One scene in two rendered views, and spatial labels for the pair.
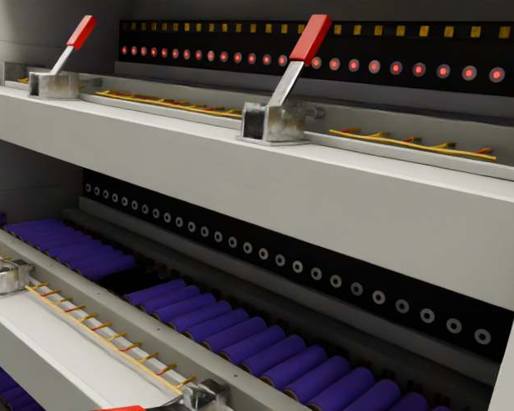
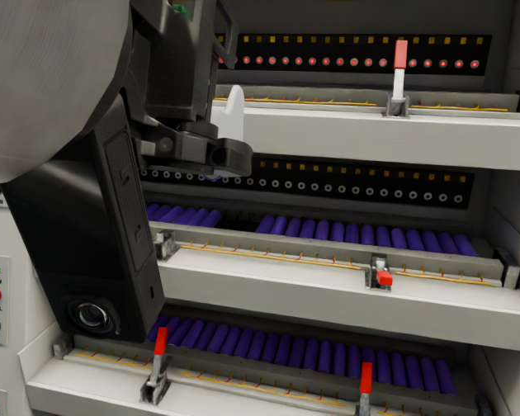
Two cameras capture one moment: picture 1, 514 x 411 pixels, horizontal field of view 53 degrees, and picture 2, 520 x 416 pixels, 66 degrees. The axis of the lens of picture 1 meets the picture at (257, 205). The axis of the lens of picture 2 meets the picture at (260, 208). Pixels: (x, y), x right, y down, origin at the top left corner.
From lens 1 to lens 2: 33 cm
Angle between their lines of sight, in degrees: 27
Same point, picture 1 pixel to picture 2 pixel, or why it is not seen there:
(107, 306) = (264, 238)
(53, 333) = (238, 266)
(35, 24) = not seen: hidden behind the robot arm
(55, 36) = not seen: hidden behind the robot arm
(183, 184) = (346, 148)
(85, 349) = (269, 267)
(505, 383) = not seen: outside the picture
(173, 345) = (330, 246)
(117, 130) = (281, 123)
